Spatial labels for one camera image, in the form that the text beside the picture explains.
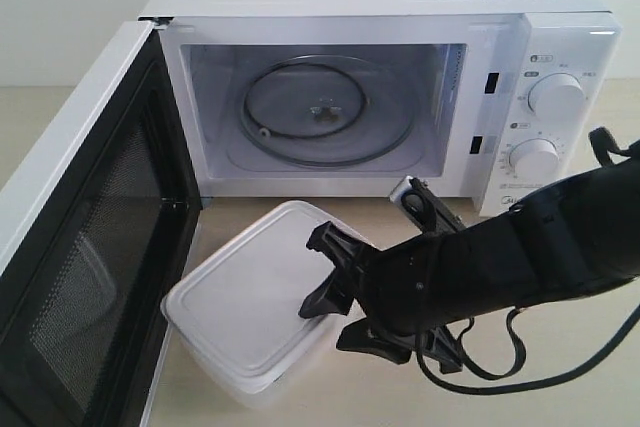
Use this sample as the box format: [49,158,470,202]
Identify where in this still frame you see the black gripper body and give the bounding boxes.
[356,236,463,372]

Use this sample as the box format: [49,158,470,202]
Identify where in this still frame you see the white lidded plastic container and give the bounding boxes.
[161,200,362,408]

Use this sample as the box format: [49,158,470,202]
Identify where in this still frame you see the white microwave door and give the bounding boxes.
[1,18,202,426]

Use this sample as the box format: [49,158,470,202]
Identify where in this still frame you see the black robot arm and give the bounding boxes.
[299,159,639,364]

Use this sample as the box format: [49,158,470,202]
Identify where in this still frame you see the white Midea microwave oven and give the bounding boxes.
[140,0,621,216]

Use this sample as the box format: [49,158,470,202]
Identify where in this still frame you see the glass turntable plate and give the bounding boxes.
[239,54,418,168]

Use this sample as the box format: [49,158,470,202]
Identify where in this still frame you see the lower white timer knob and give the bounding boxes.
[508,138,560,180]

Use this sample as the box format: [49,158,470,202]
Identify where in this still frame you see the upper white control knob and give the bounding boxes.
[527,73,586,122]

